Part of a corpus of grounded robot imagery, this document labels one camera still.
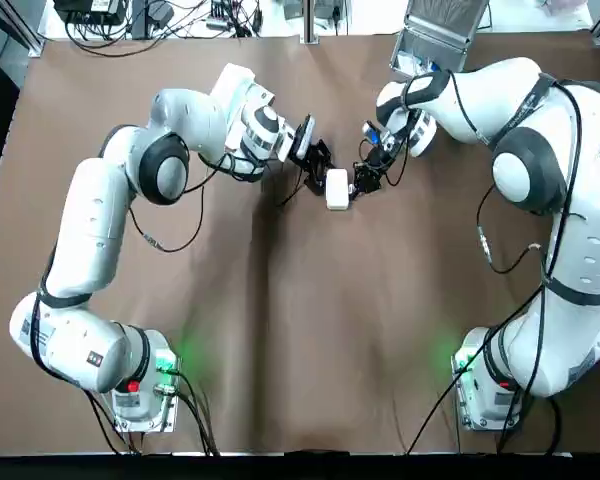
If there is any silver aluminium case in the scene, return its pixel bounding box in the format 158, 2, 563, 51
388, 0, 492, 77

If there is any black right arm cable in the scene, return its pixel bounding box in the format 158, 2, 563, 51
357, 69, 589, 457

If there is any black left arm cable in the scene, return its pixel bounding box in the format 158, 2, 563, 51
29, 147, 306, 457

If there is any blue white mask packet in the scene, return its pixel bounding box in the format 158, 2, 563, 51
211, 62, 257, 109

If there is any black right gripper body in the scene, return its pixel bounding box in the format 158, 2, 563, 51
369, 137, 404, 169

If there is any black network box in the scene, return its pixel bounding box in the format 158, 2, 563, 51
53, 0, 127, 25

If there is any black usb hub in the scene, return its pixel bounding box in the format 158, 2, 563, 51
205, 0, 234, 30

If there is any small white medicine box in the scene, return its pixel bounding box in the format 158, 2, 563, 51
325, 168, 353, 213

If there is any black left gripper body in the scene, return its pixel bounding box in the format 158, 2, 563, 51
288, 144, 317, 176

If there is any black cable bundle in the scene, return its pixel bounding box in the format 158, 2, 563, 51
62, 0, 264, 51

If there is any black power adapter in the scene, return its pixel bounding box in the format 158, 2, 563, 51
147, 0, 175, 27

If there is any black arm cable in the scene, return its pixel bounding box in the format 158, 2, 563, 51
29, 147, 306, 457
357, 69, 589, 457

